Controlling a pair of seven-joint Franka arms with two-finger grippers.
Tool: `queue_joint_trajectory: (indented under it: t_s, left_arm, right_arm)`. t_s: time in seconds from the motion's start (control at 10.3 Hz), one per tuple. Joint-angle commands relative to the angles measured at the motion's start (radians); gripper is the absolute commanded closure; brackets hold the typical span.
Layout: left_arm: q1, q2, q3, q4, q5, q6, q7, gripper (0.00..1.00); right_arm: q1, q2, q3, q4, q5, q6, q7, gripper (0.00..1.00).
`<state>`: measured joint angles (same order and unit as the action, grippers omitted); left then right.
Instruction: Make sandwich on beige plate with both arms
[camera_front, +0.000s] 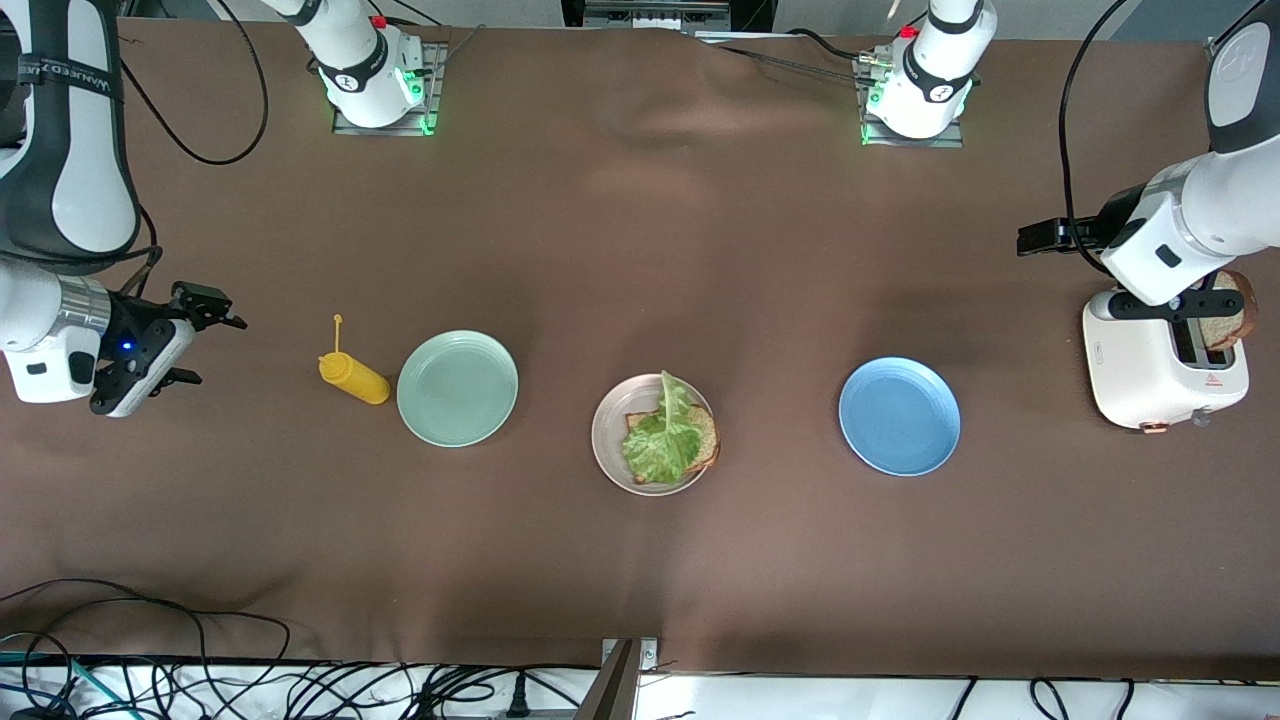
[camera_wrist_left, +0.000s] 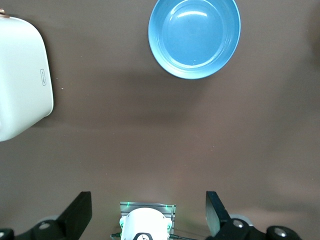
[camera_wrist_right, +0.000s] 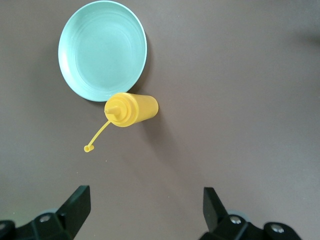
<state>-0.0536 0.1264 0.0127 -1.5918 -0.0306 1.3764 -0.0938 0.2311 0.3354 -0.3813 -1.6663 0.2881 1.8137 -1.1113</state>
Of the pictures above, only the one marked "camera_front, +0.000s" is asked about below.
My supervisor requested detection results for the brown bread slice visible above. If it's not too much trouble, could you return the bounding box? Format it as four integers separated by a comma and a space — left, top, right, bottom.
1198, 270, 1258, 352
625, 404, 722, 487

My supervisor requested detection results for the green lettuce leaf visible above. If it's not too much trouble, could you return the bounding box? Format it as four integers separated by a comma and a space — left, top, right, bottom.
621, 370, 707, 486

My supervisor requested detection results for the blue plate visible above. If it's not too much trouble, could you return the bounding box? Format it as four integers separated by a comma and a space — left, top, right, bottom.
838, 356, 962, 477

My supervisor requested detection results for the mint green plate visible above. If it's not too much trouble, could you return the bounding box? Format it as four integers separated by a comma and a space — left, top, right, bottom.
396, 330, 520, 448

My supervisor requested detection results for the beige plate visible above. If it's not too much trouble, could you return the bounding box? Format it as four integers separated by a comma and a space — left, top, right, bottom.
591, 374, 717, 497

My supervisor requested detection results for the white toaster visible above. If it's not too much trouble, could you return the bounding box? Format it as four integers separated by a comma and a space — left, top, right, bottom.
1082, 280, 1251, 433

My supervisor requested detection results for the yellow mustard squeeze bottle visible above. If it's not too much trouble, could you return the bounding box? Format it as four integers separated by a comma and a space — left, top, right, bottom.
318, 314, 392, 406

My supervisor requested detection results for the brown table cloth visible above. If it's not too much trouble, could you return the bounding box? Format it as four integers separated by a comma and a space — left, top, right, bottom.
0, 15, 1280, 681

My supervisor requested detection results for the black equipment box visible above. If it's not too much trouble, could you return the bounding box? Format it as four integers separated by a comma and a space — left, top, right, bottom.
560, 0, 777, 33

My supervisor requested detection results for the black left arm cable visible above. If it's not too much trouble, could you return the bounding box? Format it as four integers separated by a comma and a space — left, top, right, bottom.
1057, 0, 1136, 271

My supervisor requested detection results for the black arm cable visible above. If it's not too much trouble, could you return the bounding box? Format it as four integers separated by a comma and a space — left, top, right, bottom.
1057, 0, 1136, 271
115, 0, 270, 301

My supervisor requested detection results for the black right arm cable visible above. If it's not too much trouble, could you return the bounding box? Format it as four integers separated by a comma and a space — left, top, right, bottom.
115, 0, 270, 301

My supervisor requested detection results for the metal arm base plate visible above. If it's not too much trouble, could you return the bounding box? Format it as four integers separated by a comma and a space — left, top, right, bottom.
332, 42, 448, 137
857, 55, 966, 149

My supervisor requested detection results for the long black looped cable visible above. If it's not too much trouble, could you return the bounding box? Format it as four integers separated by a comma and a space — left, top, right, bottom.
0, 578, 293, 701

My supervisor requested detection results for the teal cable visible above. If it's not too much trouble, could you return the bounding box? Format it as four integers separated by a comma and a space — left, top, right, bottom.
0, 648, 106, 706

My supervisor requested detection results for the grey base supply cable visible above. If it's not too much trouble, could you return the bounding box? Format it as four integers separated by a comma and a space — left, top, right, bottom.
695, 28, 873, 83

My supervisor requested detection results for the aluminium bracket post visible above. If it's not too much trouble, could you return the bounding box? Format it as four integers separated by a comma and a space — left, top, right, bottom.
578, 637, 661, 720

